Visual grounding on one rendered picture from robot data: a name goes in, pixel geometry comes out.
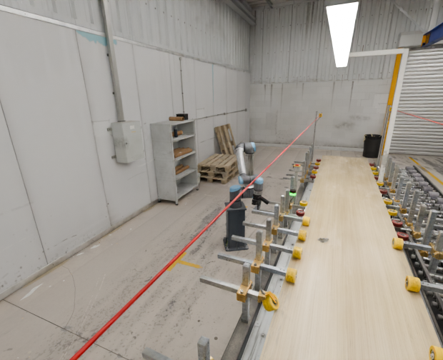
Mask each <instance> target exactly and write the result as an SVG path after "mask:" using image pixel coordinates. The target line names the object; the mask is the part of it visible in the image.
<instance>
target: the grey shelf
mask: <svg viewBox="0 0 443 360"><path fill-rule="evenodd" d="M193 122H194V123H193ZM174 127H177V131H178V130H182V131H183V134H181V135H178V137H174V136H172V132H173V131H174ZM150 128H151V140H152V147H153V155H154V167H155V174H156V186H157V193H158V200H159V201H158V202H161V201H160V199H165V200H170V201H175V203H176V205H178V199H179V198H181V197H182V196H183V195H185V194H187V193H188V192H190V191H191V190H192V189H194V188H195V187H197V191H198V190H199V185H198V171H197V157H196V131H195V119H188V120H183V121H161V122H156V123H152V124H150ZM194 146H195V148H194ZM179 147H180V148H183V147H184V148H187V147H189V148H190V149H192V152H190V153H188V154H185V155H182V156H179V157H177V158H174V153H173V152H174V149H176V148H179ZM195 159H196V162H195ZM180 164H183V166H186V165H189V168H188V169H187V170H185V171H183V172H181V173H179V174H177V175H176V172H175V167H176V166H178V165H180ZM172 169H173V171H172ZM182 178H183V180H182Z"/></svg>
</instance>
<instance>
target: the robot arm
mask: <svg viewBox="0 0 443 360"><path fill-rule="evenodd" d="M255 151H256V147H255V143H254V142H245V143H244V142H243V143H240V144H238V145H237V146H236V147H235V149H234V153H235V154H236V155H237V165H238V170H239V176H238V181H239V184H243V187H241V186H240V185H233V186H231V187H230V190H229V203H230V202H231V201H233V200H234V199H235V198H236V197H237V196H238V195H239V194H240V193H241V192H242V191H243V190H244V189H245V188H246V187H247V186H248V185H249V184H250V183H251V182H252V181H253V180H254V179H255V178H256V177H257V176H258V175H257V174H255V175H254V152H255ZM244 152H245V162H244V154H243V153H244ZM263 182H264V181H263V178H261V177H259V178H258V179H257V180H256V181H255V182H254V183H253V184H252V185H251V186H250V187H249V188H248V189H247V190H246V191H245V192H244V193H243V194H242V195H241V196H240V197H239V198H238V199H237V200H236V201H235V202H234V203H233V204H232V205H231V206H230V208H232V209H238V208H241V207H242V201H241V199H251V198H253V199H252V204H253V205H256V206H255V207H254V209H255V210H259V209H260V207H261V202H262V201H263V202H264V203H265V204H268V203H269V201H268V200H266V199H265V198H264V197H262V192H263Z"/></svg>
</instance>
